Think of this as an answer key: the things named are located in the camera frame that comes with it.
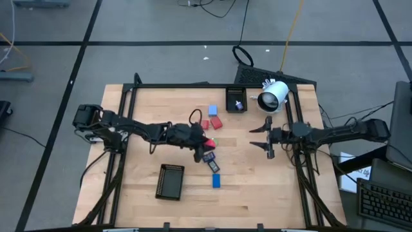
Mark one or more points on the blue digital clock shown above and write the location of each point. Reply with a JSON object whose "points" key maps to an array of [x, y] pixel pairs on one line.
{"points": [[209, 157]]}

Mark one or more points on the grey floor bar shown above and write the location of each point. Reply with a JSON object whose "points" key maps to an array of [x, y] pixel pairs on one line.
{"points": [[16, 76], [42, 3]]}

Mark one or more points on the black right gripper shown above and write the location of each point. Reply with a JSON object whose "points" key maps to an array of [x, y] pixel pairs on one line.
{"points": [[280, 135]]}

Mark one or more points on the small purple pencil sharpener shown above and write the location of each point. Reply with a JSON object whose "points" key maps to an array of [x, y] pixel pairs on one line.
{"points": [[238, 105]]}

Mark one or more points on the light blue small box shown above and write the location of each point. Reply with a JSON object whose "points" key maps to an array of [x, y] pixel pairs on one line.
{"points": [[212, 110]]}

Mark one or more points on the dark grey monitor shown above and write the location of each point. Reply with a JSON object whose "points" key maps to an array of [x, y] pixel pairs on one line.
{"points": [[400, 129]]}

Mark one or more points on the black floor object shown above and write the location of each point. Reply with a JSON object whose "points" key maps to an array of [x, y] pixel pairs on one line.
{"points": [[4, 111]]}

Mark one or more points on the small pink-red cube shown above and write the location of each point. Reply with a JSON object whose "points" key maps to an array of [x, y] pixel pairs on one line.
{"points": [[210, 143]]}

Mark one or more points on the small green cube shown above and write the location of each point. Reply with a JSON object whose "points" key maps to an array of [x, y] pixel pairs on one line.
{"points": [[215, 141]]}

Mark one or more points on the large black plastic basket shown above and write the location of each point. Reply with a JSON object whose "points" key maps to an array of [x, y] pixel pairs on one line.
{"points": [[170, 182]]}

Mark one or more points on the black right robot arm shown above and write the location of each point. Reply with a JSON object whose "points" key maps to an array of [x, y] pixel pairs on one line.
{"points": [[338, 132]]}

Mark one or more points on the small black plastic basket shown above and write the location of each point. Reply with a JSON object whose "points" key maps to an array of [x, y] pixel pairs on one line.
{"points": [[232, 96]]}

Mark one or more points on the white paper sign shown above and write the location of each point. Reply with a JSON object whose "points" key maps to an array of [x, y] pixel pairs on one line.
{"points": [[349, 183]]}

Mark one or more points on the black desk bar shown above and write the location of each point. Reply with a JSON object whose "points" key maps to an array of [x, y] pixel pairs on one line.
{"points": [[357, 162]]}

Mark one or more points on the black keyboard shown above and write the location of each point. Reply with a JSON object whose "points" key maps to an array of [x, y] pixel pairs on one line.
{"points": [[383, 203]]}

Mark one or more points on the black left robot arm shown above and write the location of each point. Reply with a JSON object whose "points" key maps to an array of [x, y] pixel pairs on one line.
{"points": [[135, 125]]}

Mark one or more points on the red small box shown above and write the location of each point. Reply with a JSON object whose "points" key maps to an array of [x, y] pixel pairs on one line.
{"points": [[206, 124], [216, 122]]}

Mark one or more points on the white spotlight lamp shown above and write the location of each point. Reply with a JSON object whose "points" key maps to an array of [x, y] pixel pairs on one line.
{"points": [[273, 96]]}

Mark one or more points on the black table edge clip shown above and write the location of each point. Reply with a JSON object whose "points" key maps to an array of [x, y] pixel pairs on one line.
{"points": [[260, 226], [166, 225]]}

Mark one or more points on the black metal table frame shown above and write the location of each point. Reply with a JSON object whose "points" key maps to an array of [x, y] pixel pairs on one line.
{"points": [[180, 86]]}

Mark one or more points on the blue rectangular box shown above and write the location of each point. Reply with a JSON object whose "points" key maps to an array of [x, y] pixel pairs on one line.
{"points": [[216, 180]]}

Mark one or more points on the dark-framed digital clock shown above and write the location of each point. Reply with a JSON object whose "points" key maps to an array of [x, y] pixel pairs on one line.
{"points": [[213, 166]]}

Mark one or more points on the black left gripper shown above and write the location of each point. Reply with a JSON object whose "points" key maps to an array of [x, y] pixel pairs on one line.
{"points": [[185, 135]]}

